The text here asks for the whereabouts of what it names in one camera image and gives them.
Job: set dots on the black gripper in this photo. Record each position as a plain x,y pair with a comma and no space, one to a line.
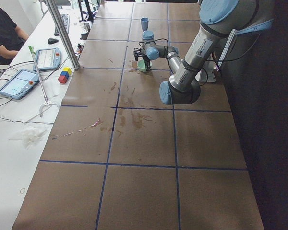
144,57

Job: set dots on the mint green ceramic bowl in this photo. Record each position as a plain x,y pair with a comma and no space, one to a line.
141,65

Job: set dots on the light blue plastic cup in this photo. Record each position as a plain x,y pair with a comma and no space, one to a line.
144,23

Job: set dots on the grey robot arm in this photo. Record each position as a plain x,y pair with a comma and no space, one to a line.
217,19

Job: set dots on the small metal cup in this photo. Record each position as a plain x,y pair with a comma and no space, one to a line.
87,26

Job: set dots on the yellow cube block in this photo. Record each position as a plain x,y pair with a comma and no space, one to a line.
67,69

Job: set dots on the blue cube block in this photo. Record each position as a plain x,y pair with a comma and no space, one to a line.
65,74

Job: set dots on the red cube block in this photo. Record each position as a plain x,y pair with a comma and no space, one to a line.
62,79

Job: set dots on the far blue teach pendant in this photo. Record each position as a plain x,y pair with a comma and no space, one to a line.
48,59

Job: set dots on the blue teach pendant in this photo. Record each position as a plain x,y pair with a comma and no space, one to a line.
20,84
48,59

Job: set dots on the black computer mouse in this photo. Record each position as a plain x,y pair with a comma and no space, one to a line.
52,41

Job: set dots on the long silver grabber tool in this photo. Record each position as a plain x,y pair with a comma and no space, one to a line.
48,102

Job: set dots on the near blue teach pendant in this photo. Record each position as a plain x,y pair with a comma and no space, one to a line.
20,84

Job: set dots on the crumpled white tissue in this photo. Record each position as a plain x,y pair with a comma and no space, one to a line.
29,136

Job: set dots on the person in black shirt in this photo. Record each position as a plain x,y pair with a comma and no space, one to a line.
12,38

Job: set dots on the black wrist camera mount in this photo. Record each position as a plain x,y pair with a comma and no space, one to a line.
137,52

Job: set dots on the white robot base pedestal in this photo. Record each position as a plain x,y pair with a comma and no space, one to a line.
207,72

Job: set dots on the aluminium frame post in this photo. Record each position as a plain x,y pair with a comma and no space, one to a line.
62,33

